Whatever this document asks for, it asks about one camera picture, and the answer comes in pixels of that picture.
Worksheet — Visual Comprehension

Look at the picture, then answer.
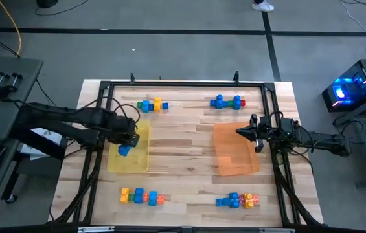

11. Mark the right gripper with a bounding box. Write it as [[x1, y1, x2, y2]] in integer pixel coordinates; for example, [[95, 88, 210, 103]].
[[235, 113, 281, 154]]

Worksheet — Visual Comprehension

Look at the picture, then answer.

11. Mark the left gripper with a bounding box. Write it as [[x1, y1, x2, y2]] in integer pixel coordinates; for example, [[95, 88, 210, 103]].
[[104, 115, 141, 148]]

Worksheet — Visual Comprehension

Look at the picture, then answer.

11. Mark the desktop computer with blue lights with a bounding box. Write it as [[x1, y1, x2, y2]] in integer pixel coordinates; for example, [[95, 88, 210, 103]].
[[321, 58, 366, 113]]

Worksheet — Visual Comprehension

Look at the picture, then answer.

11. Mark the person's shoe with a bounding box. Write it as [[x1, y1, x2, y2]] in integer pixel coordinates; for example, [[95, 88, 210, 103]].
[[251, 0, 275, 13]]

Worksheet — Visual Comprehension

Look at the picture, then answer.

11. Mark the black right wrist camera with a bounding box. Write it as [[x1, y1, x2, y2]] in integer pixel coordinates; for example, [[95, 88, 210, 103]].
[[279, 117, 297, 137]]

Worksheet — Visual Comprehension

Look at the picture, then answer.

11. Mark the yellow translucent plastic bin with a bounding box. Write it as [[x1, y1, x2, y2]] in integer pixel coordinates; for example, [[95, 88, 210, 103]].
[[106, 118, 152, 174]]

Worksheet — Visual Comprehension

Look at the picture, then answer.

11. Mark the black desk clamp mount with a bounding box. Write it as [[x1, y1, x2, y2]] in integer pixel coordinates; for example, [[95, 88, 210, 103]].
[[0, 71, 25, 103]]

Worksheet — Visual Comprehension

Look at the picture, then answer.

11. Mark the black round stand base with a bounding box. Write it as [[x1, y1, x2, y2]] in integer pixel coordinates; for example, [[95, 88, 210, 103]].
[[36, 0, 60, 9]]

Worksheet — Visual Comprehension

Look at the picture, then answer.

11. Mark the white paper sheet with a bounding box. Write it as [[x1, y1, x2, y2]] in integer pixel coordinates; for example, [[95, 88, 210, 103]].
[[19, 127, 64, 162]]

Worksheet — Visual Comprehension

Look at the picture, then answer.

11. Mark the yellow cable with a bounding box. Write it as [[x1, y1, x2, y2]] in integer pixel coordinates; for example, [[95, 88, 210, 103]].
[[0, 0, 23, 58]]

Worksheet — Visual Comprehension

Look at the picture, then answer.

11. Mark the silver metal bracket plate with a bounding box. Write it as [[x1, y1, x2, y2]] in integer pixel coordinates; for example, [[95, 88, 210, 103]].
[[259, 227, 296, 233], [77, 226, 115, 233]]

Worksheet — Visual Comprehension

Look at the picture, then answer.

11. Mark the black metal rig frame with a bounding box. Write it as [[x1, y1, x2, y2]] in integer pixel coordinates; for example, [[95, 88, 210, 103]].
[[51, 71, 325, 233]]

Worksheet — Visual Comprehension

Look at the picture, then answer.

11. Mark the orange translucent plastic bin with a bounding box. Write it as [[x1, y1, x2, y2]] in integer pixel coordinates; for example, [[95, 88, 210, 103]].
[[212, 121, 261, 177]]

